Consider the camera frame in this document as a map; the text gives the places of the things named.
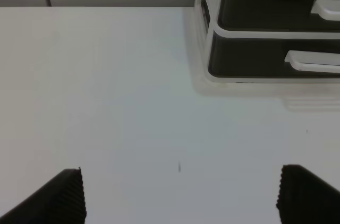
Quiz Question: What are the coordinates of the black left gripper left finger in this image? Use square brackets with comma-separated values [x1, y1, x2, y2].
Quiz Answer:
[1, 168, 87, 223]

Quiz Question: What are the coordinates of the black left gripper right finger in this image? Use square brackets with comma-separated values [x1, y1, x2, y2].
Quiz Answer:
[276, 165, 339, 223]

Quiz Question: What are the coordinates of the dark bottom drawer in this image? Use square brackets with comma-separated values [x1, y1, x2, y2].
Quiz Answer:
[208, 35, 339, 79]

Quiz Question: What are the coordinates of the dark drawer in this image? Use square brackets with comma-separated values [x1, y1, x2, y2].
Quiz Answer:
[208, 35, 339, 79]
[218, 0, 339, 32]

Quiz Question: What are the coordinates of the dark middle drawer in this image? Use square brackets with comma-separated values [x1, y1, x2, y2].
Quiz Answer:
[218, 0, 339, 32]

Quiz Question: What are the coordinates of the white drawer cabinet frame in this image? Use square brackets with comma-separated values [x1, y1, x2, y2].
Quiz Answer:
[194, 0, 339, 83]

